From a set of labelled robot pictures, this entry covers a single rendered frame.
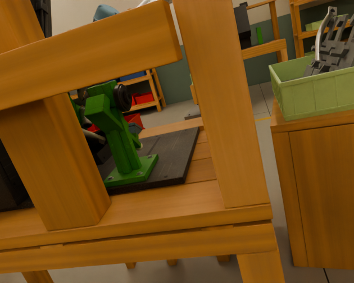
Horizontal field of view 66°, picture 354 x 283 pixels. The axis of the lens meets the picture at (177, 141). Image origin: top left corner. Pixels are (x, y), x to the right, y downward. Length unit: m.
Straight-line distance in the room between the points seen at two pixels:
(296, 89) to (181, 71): 5.44
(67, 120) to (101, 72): 0.21
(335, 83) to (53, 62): 1.05
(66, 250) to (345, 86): 1.13
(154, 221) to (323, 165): 0.90
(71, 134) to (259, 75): 5.98
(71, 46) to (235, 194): 0.40
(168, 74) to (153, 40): 6.21
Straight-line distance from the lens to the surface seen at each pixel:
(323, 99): 1.28
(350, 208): 1.46
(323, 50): 1.57
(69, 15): 7.52
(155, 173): 0.78
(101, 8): 0.99
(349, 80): 1.29
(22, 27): 0.64
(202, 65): 0.48
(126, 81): 6.36
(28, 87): 0.55
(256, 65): 6.44
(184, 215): 0.60
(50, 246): 0.80
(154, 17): 0.44
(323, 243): 1.58
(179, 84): 6.63
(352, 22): 1.42
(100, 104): 0.70
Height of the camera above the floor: 1.20
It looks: 18 degrees down
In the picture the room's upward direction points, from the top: 16 degrees counter-clockwise
